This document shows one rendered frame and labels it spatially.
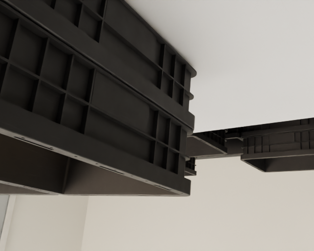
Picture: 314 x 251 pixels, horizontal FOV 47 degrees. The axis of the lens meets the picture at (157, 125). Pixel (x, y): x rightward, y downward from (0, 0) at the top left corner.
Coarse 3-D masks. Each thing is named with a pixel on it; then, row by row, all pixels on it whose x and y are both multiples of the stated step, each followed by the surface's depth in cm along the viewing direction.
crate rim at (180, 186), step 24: (0, 120) 30; (24, 120) 32; (48, 120) 34; (48, 144) 34; (72, 144) 36; (96, 144) 39; (120, 168) 42; (144, 168) 46; (72, 192) 70; (96, 192) 67; (120, 192) 64; (144, 192) 61; (168, 192) 59
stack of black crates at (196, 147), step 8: (192, 136) 140; (200, 136) 143; (208, 136) 149; (216, 136) 155; (224, 136) 160; (192, 144) 173; (200, 144) 170; (208, 144) 149; (216, 144) 152; (224, 144) 159; (192, 152) 171; (200, 152) 168; (208, 152) 166; (216, 152) 163; (224, 152) 159
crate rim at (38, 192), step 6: (18, 186) 66; (0, 192) 82; (6, 192) 81; (12, 192) 80; (18, 192) 79; (24, 192) 78; (30, 192) 77; (36, 192) 76; (42, 192) 75; (48, 192) 71
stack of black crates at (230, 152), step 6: (228, 132) 177; (234, 132) 175; (240, 132) 176; (228, 138) 175; (234, 138) 205; (240, 138) 174; (228, 144) 206; (234, 144) 204; (240, 144) 201; (228, 150) 205; (234, 150) 203; (240, 150) 200; (204, 156) 213; (210, 156) 212
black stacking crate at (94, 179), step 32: (0, 32) 32; (32, 32) 35; (0, 64) 31; (32, 64) 34; (64, 64) 38; (0, 96) 30; (32, 96) 34; (64, 96) 37; (96, 96) 41; (128, 96) 46; (96, 128) 41; (128, 128) 46; (160, 128) 53; (0, 160) 61; (32, 160) 66; (64, 160) 73; (160, 160) 52
